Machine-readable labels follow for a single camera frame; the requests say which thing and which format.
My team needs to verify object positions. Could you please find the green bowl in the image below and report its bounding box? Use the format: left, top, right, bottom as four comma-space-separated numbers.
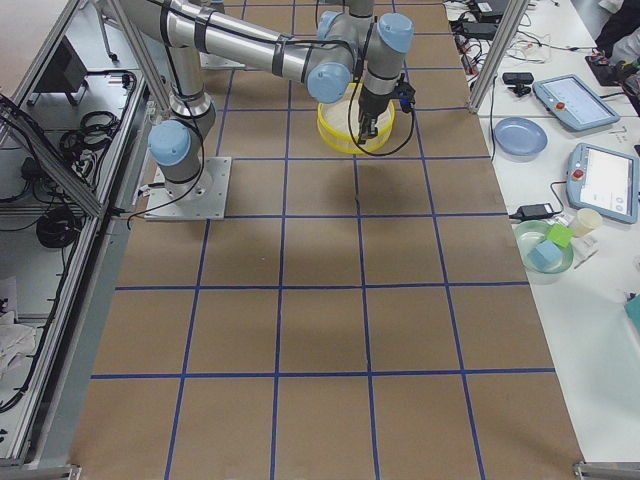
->
514, 220, 574, 274

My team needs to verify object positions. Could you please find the aluminium frame post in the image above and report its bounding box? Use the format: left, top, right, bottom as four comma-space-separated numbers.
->
468, 0, 528, 114

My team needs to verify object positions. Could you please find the right teach pendant tablet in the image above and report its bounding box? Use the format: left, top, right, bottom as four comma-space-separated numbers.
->
566, 143, 639, 224

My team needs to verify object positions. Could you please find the black power adapter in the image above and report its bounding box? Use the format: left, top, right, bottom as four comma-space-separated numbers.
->
509, 203, 556, 222

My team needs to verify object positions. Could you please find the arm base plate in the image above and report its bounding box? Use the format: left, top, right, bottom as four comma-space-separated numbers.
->
144, 157, 232, 221

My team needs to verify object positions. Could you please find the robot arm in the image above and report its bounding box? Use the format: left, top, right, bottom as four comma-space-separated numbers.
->
122, 1, 415, 147
344, 0, 375, 19

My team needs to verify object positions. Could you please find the black webcam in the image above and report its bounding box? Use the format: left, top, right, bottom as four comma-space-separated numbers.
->
502, 72, 534, 98

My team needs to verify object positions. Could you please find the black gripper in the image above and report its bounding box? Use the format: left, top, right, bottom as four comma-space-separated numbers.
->
358, 87, 392, 145

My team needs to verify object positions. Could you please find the yellow top steamer layer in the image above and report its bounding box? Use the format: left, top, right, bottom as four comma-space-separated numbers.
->
317, 83, 395, 154

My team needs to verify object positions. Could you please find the paper cup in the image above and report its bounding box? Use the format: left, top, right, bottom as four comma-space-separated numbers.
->
569, 208, 603, 237

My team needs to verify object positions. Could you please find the left teach pendant tablet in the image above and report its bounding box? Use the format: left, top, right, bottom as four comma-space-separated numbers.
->
532, 74, 620, 131

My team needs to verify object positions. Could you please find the teach pendant tablet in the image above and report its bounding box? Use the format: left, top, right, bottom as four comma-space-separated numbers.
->
532, 74, 620, 131
566, 143, 639, 224

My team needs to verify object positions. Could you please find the blue foam block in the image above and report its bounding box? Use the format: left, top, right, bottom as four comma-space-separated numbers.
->
527, 240, 563, 271

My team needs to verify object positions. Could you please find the blue plate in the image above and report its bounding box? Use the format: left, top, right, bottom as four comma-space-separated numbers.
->
494, 117, 548, 156

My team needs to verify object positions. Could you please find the green foam block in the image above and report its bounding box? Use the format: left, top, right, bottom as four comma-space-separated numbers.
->
546, 223, 574, 248

